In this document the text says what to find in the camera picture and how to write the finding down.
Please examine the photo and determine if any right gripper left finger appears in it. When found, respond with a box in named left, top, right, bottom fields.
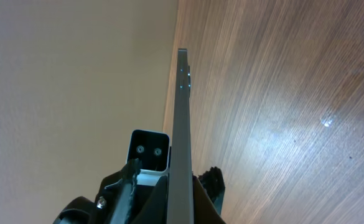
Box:
left=54, top=159, right=168, bottom=224

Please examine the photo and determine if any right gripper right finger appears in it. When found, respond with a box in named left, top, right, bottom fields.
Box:
left=193, top=167, right=226, bottom=224

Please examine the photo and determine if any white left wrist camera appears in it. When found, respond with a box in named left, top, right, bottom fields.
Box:
left=126, top=129, right=170, bottom=186

